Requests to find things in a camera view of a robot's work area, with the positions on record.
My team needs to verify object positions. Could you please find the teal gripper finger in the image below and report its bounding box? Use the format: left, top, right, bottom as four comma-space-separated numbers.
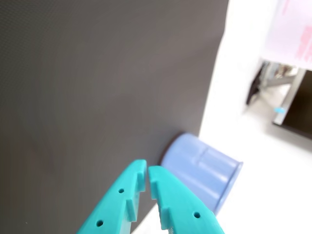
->
75, 159, 148, 234
148, 165, 226, 234

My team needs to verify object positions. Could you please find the light blue plastic pot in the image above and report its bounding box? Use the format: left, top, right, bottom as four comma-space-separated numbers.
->
159, 133, 244, 216

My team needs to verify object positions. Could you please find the dark grey textured mat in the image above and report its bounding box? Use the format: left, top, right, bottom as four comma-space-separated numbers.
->
0, 0, 230, 234

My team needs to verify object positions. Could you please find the small black object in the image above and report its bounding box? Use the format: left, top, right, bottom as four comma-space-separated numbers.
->
246, 65, 262, 105

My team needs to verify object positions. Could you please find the black flat panel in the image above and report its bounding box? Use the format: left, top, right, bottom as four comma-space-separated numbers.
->
272, 69, 312, 141

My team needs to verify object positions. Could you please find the white pink printed banner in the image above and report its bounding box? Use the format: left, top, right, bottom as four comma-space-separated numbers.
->
259, 0, 312, 71

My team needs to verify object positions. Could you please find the grey metal frame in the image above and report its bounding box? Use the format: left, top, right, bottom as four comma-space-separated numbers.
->
262, 60, 299, 89

